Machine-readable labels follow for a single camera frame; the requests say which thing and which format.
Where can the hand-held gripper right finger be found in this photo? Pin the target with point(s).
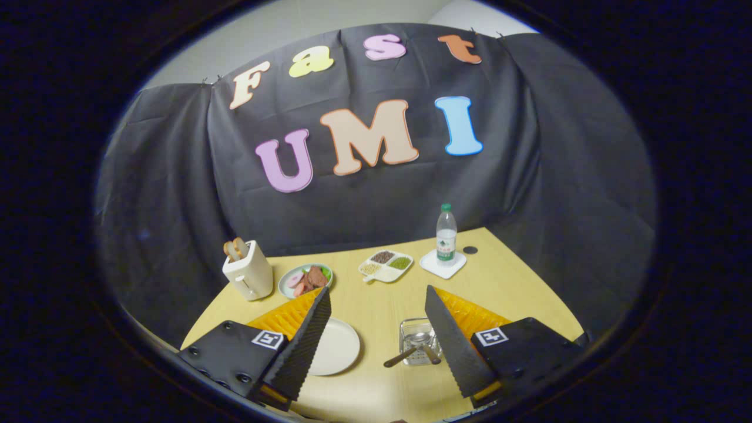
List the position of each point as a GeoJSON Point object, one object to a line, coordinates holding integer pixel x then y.
{"type": "Point", "coordinates": [455, 346]}

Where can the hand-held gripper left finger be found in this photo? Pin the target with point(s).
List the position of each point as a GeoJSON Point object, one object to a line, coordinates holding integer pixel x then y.
{"type": "Point", "coordinates": [302, 346]}

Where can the white round plate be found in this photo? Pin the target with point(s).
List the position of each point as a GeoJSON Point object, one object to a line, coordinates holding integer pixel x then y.
{"type": "Point", "coordinates": [338, 346]}

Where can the clear plastic container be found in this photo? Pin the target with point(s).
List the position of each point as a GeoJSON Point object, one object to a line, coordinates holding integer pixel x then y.
{"type": "Point", "coordinates": [409, 326]}

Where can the pale green plate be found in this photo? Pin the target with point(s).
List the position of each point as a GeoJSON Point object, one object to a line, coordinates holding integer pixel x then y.
{"type": "Point", "coordinates": [284, 286]}

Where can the pink ham slice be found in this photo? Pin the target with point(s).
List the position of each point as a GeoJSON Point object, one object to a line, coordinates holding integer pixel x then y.
{"type": "Point", "coordinates": [295, 278]}

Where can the brown meat slices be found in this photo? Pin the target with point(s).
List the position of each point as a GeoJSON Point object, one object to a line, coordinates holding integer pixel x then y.
{"type": "Point", "coordinates": [316, 277]}

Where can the green lettuce leaf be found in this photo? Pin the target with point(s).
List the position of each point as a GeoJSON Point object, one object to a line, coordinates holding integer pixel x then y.
{"type": "Point", "coordinates": [326, 271]}

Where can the white square coaster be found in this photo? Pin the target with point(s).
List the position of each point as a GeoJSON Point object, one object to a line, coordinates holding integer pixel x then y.
{"type": "Point", "coordinates": [430, 264]}

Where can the white toaster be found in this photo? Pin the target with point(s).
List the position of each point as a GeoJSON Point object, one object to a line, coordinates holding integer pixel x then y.
{"type": "Point", "coordinates": [249, 276]}

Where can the white divided dish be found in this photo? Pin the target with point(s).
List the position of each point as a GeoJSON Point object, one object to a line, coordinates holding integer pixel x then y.
{"type": "Point", "coordinates": [388, 274]}

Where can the green beans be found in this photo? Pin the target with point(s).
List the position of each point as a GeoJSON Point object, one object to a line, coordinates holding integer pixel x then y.
{"type": "Point", "coordinates": [400, 262]}

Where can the pale grains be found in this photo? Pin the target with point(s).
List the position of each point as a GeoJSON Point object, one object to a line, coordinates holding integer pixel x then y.
{"type": "Point", "coordinates": [370, 268]}

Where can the clear water bottle green cap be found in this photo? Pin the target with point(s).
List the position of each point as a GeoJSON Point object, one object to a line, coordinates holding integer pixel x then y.
{"type": "Point", "coordinates": [446, 235]}

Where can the dark red beans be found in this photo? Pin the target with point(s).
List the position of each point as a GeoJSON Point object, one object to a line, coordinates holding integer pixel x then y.
{"type": "Point", "coordinates": [382, 257]}

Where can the toasted bread slice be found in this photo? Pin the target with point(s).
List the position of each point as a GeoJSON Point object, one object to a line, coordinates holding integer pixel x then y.
{"type": "Point", "coordinates": [239, 247]}
{"type": "Point", "coordinates": [230, 251]}

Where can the black backdrop cloth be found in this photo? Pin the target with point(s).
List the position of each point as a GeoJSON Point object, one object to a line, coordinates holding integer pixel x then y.
{"type": "Point", "coordinates": [176, 205]}

